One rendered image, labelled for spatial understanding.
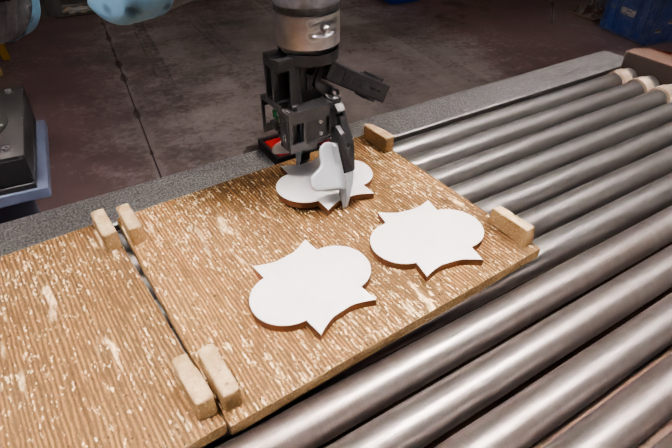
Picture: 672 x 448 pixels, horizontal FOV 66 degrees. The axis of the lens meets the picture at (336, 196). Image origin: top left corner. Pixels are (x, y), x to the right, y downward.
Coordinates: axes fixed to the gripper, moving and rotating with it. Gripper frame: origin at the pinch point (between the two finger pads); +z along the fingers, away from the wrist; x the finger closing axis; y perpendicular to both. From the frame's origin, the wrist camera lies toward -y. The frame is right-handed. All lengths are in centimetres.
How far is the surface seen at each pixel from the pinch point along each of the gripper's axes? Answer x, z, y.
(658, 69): 3, 2, -82
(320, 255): 12.7, -0.3, 9.1
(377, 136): -4.5, -1.0, -12.7
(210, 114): -212, 96, -59
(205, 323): 13.8, 0.6, 23.9
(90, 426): 18.9, 0.5, 36.4
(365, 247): 13.6, 0.8, 3.2
